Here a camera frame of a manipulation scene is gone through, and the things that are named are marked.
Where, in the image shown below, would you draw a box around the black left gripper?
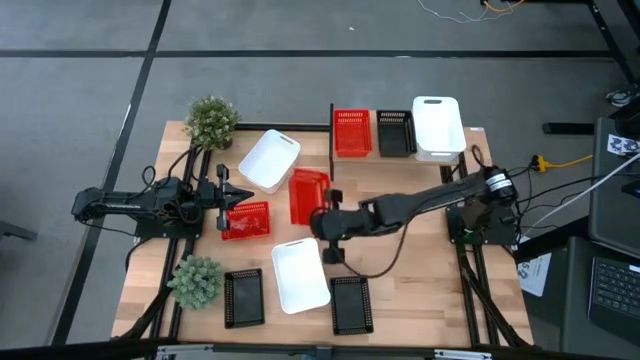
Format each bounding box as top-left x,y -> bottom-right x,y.
200,163 -> 255,232

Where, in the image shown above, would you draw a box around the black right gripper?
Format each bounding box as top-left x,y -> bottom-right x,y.
309,188 -> 364,265

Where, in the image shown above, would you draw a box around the red perforated plastic basket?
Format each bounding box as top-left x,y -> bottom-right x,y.
288,168 -> 332,227
221,200 -> 272,242
333,109 -> 374,159

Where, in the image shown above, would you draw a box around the white plastic basket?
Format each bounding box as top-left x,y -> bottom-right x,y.
411,95 -> 468,165
271,237 -> 332,315
237,128 -> 302,195

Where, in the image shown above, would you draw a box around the black perforated plastic basket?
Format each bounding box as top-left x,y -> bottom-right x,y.
329,275 -> 375,336
375,109 -> 418,159
223,268 -> 266,330

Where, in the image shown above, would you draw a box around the dark green potted plant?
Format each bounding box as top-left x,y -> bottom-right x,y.
183,94 -> 242,152

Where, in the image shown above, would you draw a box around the pale green potted plant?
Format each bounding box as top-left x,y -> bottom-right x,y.
166,254 -> 225,311

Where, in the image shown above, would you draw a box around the white paper sheet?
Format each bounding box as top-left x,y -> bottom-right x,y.
516,237 -> 554,299

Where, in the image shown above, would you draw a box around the black table edge beam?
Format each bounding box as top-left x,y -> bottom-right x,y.
0,337 -> 640,360

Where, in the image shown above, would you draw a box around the grey furniture leg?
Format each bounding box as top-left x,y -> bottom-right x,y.
0,219 -> 39,242

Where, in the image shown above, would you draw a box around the black floor bar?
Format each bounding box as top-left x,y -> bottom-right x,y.
543,122 -> 596,136

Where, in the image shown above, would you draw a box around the dark grey desk top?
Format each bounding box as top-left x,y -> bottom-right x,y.
588,117 -> 640,259
558,235 -> 640,360

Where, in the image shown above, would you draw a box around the black laptop keyboard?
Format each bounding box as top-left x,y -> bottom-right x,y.
587,255 -> 640,346

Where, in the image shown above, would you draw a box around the patterned paper card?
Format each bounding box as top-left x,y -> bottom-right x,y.
606,133 -> 640,157

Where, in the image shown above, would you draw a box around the person's shoe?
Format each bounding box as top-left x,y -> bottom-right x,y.
606,84 -> 640,109

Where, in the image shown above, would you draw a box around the black aluminium frame rails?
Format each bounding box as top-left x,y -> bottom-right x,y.
117,144 -> 212,342
438,152 -> 534,347

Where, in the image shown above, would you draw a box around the brown right arm cable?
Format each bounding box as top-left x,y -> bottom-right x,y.
342,219 -> 410,280

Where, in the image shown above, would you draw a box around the black aluminium cross rail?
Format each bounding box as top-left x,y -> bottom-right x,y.
234,122 -> 332,133

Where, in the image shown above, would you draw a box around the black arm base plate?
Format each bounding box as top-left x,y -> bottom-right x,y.
133,214 -> 205,240
446,204 -> 517,246

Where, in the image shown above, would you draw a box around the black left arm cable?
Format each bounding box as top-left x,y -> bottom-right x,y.
141,144 -> 206,201

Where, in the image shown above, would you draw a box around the silver metal bracket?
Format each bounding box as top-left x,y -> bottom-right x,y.
155,343 -> 215,360
433,348 -> 494,360

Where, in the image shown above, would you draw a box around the yellow power plug cable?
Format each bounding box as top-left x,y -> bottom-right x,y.
531,153 -> 595,174

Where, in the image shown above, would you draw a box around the white floor wire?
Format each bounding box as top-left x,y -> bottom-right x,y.
416,0 -> 504,25

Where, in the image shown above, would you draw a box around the yellow floor wire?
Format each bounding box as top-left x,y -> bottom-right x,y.
482,0 -> 526,14

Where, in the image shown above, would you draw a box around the thick white cable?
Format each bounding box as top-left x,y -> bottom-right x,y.
519,152 -> 640,236

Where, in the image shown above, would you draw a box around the black diagonal frame bar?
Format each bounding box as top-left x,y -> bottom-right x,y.
584,0 -> 640,84

